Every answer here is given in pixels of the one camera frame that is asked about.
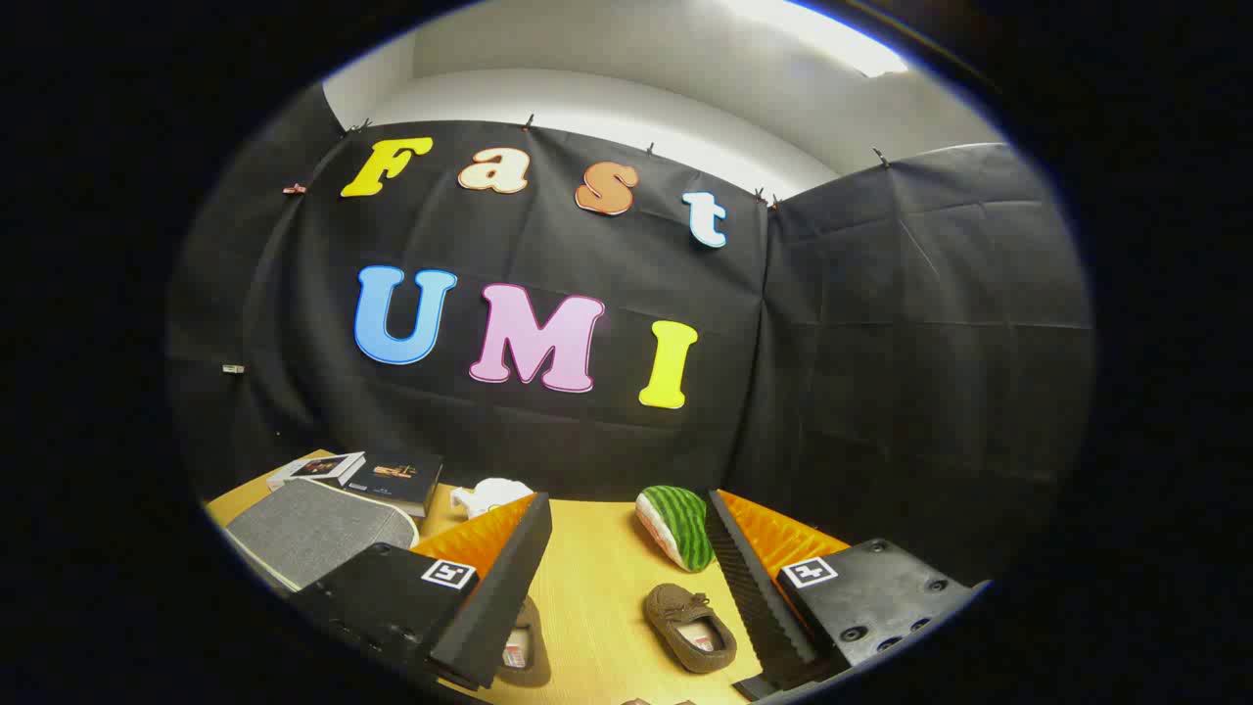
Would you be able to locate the white cover book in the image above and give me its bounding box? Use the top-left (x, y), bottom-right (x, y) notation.
top-left (266, 451), bottom-right (367, 491)

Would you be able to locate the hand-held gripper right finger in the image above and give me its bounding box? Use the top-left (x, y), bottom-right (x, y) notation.
top-left (705, 489), bottom-right (990, 702)

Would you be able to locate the brown fuzzy shoe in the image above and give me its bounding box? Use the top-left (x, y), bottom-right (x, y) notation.
top-left (643, 584), bottom-right (738, 675)
top-left (494, 595), bottom-right (551, 688)

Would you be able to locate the white plush toy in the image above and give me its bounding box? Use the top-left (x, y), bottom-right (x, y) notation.
top-left (450, 478), bottom-right (534, 520)

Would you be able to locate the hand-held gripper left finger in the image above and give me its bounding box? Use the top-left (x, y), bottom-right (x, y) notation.
top-left (290, 493), bottom-right (553, 691)

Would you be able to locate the black backdrop cloth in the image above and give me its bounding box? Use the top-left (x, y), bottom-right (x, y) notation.
top-left (164, 83), bottom-right (1095, 588)

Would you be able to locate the watermelon slice plush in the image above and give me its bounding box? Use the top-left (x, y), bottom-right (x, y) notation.
top-left (635, 486), bottom-right (716, 573)

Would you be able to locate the grey fabric storage box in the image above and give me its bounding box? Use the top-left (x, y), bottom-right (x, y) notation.
top-left (225, 478), bottom-right (420, 594)

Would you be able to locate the dark blue book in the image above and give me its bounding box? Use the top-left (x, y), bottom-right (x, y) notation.
top-left (345, 452), bottom-right (444, 518)

